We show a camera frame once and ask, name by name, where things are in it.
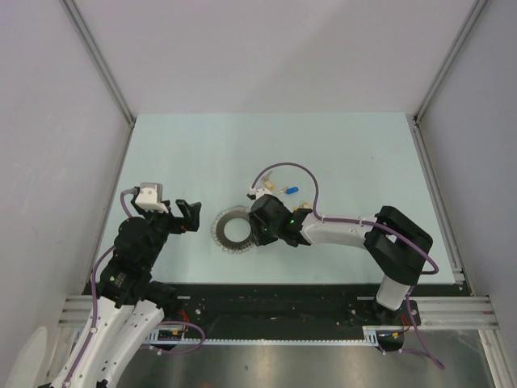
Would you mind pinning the grey slotted cable duct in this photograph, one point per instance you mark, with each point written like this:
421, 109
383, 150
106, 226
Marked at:
366, 338

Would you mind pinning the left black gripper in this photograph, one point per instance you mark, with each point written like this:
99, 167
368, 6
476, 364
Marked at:
190, 221

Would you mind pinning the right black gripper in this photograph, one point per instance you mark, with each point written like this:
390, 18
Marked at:
260, 238

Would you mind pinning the right aluminium rail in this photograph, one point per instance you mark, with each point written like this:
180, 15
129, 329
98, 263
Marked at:
465, 310

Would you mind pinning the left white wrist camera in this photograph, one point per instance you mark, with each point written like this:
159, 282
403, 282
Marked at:
149, 198

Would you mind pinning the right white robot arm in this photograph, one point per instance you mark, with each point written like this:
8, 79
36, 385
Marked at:
399, 247

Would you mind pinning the metal ring key organizer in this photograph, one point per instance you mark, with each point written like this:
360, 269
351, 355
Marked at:
231, 230

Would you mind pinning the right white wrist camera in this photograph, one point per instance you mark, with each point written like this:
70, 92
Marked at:
256, 193

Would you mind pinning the left aluminium rail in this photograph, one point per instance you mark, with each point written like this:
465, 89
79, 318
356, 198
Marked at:
76, 311

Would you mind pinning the right aluminium frame post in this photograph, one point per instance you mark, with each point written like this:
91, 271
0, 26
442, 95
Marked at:
452, 55

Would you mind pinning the aluminium rail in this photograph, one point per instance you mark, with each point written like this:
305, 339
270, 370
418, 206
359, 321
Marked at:
465, 310
76, 311

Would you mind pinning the blue tag key far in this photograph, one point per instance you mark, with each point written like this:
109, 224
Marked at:
288, 190

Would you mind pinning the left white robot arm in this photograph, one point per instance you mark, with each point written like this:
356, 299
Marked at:
127, 304

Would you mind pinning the left aluminium frame post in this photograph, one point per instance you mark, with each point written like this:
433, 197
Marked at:
93, 50

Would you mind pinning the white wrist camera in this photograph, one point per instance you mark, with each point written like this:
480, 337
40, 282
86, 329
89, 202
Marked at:
256, 193
149, 198

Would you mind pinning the yellow tag key far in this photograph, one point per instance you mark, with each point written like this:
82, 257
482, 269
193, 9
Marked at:
266, 181

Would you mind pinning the aluminium frame post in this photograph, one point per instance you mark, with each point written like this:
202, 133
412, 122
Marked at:
93, 50
452, 55

